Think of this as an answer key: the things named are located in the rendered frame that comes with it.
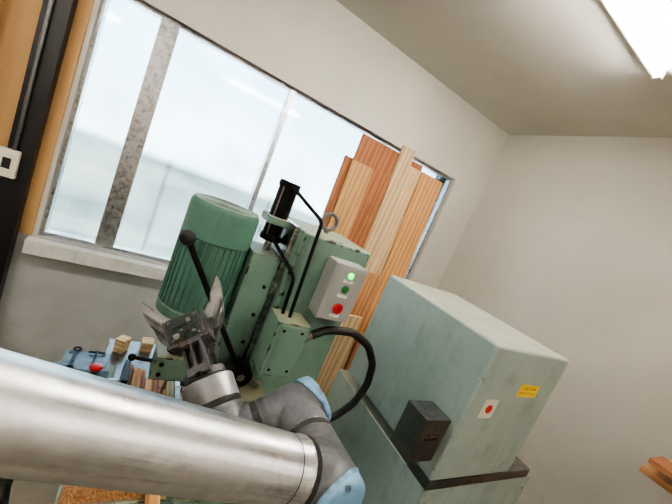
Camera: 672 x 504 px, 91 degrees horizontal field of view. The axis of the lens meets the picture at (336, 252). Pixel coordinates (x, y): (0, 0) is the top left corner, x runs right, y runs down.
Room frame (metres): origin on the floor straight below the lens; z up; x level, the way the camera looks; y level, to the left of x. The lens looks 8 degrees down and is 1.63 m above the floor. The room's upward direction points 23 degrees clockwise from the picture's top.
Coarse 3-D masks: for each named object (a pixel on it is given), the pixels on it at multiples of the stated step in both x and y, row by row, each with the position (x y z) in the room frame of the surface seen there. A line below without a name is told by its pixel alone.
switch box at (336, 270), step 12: (336, 264) 0.84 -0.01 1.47; (348, 264) 0.86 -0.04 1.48; (324, 276) 0.87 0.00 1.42; (336, 276) 0.84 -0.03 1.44; (360, 276) 0.87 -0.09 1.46; (324, 288) 0.85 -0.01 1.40; (336, 288) 0.84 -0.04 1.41; (360, 288) 0.88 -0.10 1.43; (312, 300) 0.88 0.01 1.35; (324, 300) 0.84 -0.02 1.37; (336, 300) 0.85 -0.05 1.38; (348, 300) 0.87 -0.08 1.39; (312, 312) 0.85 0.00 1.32; (324, 312) 0.84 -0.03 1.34; (348, 312) 0.88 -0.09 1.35
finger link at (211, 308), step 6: (216, 276) 0.68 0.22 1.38; (216, 282) 0.67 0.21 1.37; (216, 288) 0.64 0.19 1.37; (210, 294) 0.61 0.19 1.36; (216, 294) 0.65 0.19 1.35; (222, 294) 0.67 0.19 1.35; (210, 300) 0.62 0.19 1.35; (216, 300) 0.65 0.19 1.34; (210, 306) 0.62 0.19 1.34; (216, 306) 0.64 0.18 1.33; (210, 312) 0.62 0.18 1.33; (216, 312) 0.63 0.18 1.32
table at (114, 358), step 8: (112, 344) 1.01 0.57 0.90; (136, 344) 1.06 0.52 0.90; (112, 352) 0.97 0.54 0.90; (128, 352) 1.00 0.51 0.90; (136, 352) 1.02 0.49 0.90; (152, 352) 1.05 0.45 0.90; (112, 360) 0.94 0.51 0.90; (120, 360) 0.95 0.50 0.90; (136, 360) 0.98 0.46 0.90; (120, 368) 0.92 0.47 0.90; (144, 368) 0.96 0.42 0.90; (56, 496) 0.54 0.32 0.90; (144, 496) 0.60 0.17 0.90
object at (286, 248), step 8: (288, 232) 0.89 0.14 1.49; (296, 232) 0.87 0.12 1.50; (288, 240) 0.88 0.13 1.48; (272, 248) 0.96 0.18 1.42; (280, 248) 0.91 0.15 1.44; (288, 248) 0.87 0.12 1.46; (280, 256) 0.89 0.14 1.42; (288, 256) 0.87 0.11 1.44; (280, 264) 0.87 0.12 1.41; (280, 272) 0.87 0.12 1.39; (272, 288) 0.87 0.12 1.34; (272, 296) 0.87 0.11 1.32; (264, 304) 0.87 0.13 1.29; (264, 312) 0.87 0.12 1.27; (256, 328) 0.87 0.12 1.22; (256, 336) 0.87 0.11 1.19; (248, 344) 0.87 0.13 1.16; (248, 352) 0.87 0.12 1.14
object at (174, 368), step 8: (160, 344) 0.85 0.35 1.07; (160, 352) 0.82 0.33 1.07; (168, 352) 0.83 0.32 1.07; (160, 360) 0.80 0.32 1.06; (168, 360) 0.81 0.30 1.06; (176, 360) 0.82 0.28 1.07; (184, 360) 0.83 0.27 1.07; (152, 368) 0.80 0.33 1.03; (160, 368) 0.80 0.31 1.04; (168, 368) 0.81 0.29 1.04; (176, 368) 0.82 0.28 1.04; (184, 368) 0.83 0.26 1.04; (152, 376) 0.80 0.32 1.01; (160, 376) 0.81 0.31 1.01; (168, 376) 0.82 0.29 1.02; (176, 376) 0.83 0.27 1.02; (184, 376) 0.84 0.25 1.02
